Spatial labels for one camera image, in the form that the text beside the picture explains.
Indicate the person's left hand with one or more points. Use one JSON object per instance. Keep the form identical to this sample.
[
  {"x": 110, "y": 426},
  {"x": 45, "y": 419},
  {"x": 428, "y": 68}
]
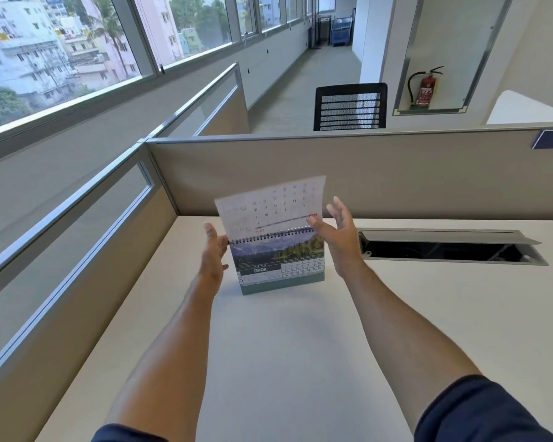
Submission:
[{"x": 213, "y": 257}]

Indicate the person's right hand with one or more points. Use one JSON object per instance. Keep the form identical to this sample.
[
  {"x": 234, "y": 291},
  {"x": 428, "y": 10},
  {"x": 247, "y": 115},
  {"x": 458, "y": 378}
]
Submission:
[{"x": 343, "y": 246}]

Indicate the person's right thumb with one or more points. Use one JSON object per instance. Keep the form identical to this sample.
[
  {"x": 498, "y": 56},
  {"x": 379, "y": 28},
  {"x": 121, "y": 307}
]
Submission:
[{"x": 315, "y": 223}]

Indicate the person's left thumb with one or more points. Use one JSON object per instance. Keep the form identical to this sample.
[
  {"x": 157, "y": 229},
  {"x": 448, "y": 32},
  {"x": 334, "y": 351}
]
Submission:
[{"x": 210, "y": 234}]

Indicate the spiral desk calendar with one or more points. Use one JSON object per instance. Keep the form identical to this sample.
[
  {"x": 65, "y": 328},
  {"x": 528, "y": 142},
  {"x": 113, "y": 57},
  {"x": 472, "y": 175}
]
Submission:
[{"x": 281, "y": 262}]

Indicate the person's right forearm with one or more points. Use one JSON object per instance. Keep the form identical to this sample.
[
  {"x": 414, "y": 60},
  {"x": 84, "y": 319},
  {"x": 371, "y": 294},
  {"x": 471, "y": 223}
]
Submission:
[{"x": 401, "y": 336}]

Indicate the person's left forearm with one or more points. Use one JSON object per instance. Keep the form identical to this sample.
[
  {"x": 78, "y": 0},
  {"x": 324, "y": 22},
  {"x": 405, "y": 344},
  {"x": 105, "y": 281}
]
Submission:
[{"x": 175, "y": 349}]

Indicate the beige desk partition panel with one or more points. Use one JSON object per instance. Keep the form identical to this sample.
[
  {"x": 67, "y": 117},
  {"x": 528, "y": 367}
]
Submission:
[{"x": 396, "y": 174}]

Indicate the black mesh office chair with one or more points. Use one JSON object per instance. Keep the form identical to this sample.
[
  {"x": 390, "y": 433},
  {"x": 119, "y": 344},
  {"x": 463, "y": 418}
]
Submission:
[{"x": 350, "y": 108}]

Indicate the beige partition with glass strip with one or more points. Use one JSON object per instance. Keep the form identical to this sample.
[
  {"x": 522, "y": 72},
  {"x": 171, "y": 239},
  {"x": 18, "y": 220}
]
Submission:
[
  {"x": 212, "y": 110},
  {"x": 64, "y": 271}
]

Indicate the red fire extinguisher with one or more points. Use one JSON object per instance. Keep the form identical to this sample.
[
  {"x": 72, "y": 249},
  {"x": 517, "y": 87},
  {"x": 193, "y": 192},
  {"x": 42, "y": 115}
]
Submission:
[{"x": 425, "y": 89}]

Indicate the blue trolley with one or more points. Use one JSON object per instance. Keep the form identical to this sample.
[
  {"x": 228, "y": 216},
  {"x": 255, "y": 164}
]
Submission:
[{"x": 342, "y": 31}]

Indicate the black rack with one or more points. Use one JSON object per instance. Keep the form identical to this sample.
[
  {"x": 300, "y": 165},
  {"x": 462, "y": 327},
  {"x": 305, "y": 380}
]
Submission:
[{"x": 322, "y": 28}]

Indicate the dark blue left shirt sleeve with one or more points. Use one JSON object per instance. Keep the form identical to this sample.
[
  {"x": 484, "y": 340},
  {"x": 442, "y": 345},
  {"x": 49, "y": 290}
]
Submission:
[{"x": 124, "y": 434}]

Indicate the dark blue shirt sleeve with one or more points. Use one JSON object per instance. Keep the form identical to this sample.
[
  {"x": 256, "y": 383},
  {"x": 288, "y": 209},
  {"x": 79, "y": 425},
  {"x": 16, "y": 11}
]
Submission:
[
  {"x": 124, "y": 434},
  {"x": 479, "y": 414}
]

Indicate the grey framed window row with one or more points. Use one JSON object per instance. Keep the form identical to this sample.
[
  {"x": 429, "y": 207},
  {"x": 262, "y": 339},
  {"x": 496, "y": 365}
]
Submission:
[{"x": 73, "y": 64}]

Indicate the white desk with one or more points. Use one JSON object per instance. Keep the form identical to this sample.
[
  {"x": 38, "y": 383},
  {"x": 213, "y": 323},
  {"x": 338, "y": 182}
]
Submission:
[{"x": 530, "y": 108}]

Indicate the dark blue right shirt sleeve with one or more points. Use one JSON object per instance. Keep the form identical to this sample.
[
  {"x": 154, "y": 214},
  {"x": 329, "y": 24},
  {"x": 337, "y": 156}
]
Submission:
[{"x": 479, "y": 414}]

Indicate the metal framed wall niche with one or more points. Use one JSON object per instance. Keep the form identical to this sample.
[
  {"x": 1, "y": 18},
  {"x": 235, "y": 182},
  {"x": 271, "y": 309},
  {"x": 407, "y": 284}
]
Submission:
[{"x": 451, "y": 50}]

